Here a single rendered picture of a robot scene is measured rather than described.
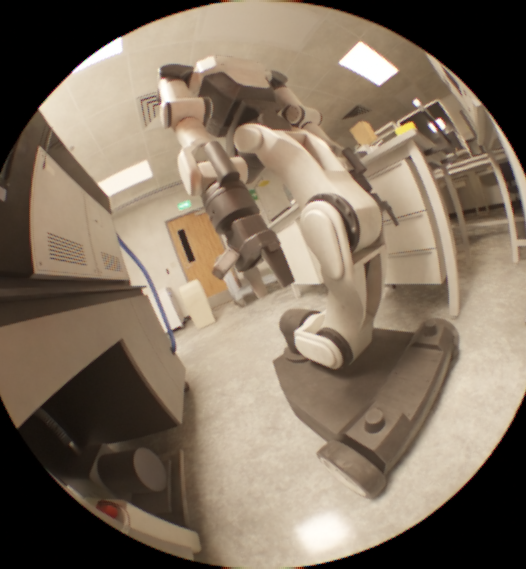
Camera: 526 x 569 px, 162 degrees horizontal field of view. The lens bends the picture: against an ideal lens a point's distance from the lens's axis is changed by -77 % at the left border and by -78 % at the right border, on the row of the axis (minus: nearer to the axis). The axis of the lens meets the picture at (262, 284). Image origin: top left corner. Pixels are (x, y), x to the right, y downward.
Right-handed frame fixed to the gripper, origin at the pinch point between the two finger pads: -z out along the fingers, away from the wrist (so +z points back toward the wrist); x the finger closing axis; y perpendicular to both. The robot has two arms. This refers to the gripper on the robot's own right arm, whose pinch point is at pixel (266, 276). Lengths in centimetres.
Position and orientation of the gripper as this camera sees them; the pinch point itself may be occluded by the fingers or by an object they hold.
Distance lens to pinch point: 31.2
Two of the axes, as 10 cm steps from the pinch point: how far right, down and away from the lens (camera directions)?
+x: 3.3, -2.2, -9.2
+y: 8.3, -4.0, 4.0
